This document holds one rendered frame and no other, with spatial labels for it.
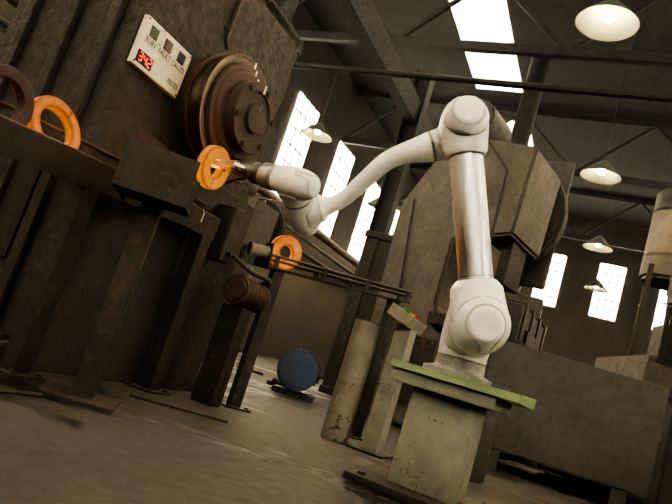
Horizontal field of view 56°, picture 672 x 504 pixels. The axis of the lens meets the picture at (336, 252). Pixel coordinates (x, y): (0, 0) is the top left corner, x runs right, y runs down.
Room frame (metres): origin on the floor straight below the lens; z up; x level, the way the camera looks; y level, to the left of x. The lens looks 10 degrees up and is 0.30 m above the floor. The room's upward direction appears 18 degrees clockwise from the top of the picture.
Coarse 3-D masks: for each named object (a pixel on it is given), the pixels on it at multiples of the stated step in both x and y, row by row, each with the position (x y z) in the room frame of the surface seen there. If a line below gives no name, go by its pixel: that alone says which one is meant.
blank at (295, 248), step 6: (276, 240) 2.73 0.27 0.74; (282, 240) 2.74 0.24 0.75; (288, 240) 2.76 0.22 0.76; (294, 240) 2.77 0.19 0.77; (276, 246) 2.73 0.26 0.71; (282, 246) 2.75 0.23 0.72; (288, 246) 2.78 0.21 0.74; (294, 246) 2.78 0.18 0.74; (300, 246) 2.79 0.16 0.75; (276, 252) 2.74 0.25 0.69; (294, 252) 2.78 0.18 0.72; (300, 252) 2.79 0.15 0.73; (294, 258) 2.79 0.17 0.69; (300, 258) 2.80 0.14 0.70; (282, 264) 2.76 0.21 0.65
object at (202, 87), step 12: (216, 60) 2.24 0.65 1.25; (228, 60) 2.24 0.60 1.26; (240, 60) 2.30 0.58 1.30; (252, 60) 2.36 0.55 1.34; (204, 72) 2.21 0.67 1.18; (216, 72) 2.21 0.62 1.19; (204, 84) 2.18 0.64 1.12; (192, 96) 2.21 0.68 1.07; (204, 96) 2.19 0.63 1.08; (192, 108) 2.22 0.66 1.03; (204, 108) 2.21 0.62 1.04; (192, 120) 2.24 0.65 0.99; (204, 120) 2.23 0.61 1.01; (192, 132) 2.27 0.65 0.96; (204, 132) 2.25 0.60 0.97; (192, 144) 2.31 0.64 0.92; (204, 144) 2.27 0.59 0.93
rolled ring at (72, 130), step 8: (40, 96) 1.73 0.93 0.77; (48, 96) 1.75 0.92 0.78; (40, 104) 1.72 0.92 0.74; (48, 104) 1.75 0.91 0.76; (56, 104) 1.77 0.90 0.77; (64, 104) 1.80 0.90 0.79; (40, 112) 1.72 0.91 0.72; (56, 112) 1.80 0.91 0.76; (64, 112) 1.80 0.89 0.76; (72, 112) 1.83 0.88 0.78; (32, 120) 1.69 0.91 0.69; (64, 120) 1.82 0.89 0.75; (72, 120) 1.83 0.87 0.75; (32, 128) 1.70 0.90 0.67; (40, 128) 1.72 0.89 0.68; (64, 128) 1.84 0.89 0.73; (72, 128) 1.83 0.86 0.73; (72, 136) 1.83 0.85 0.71; (80, 136) 1.85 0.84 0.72; (72, 144) 1.82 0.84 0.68
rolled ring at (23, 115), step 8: (0, 64) 1.54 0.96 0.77; (0, 72) 1.55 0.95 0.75; (8, 72) 1.56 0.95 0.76; (16, 72) 1.58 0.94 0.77; (8, 80) 1.60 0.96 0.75; (16, 80) 1.59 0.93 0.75; (24, 80) 1.61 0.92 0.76; (16, 88) 1.62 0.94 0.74; (24, 88) 1.62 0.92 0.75; (16, 96) 1.64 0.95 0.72; (24, 96) 1.63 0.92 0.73; (32, 96) 1.65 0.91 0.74; (24, 104) 1.64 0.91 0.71; (32, 104) 1.65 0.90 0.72; (16, 112) 1.65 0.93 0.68; (24, 112) 1.64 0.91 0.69; (32, 112) 1.66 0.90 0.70; (16, 120) 1.63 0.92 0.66; (24, 120) 1.65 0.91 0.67
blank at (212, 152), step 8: (208, 152) 2.08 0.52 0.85; (216, 152) 2.11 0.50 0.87; (224, 152) 2.15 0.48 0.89; (200, 160) 2.08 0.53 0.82; (208, 160) 2.09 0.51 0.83; (200, 168) 2.09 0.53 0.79; (208, 168) 2.11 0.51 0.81; (216, 168) 2.19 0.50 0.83; (200, 176) 2.10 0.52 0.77; (208, 176) 2.12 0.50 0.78; (216, 176) 2.17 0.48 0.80; (224, 176) 2.20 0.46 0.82; (200, 184) 2.14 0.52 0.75; (208, 184) 2.14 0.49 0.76; (216, 184) 2.18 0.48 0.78
